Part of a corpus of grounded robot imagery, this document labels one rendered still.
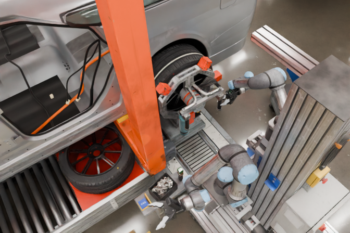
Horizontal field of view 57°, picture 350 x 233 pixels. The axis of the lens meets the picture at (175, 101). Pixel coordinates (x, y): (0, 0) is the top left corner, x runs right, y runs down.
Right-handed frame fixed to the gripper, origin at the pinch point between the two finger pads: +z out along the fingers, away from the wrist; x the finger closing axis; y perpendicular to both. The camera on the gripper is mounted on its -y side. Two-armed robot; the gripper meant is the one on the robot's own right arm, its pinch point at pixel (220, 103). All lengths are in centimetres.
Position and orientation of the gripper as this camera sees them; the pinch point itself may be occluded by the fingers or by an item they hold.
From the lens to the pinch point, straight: 276.3
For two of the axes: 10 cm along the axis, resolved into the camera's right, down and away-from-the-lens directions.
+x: 5.6, 6.6, -5.0
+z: -8.3, 4.7, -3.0
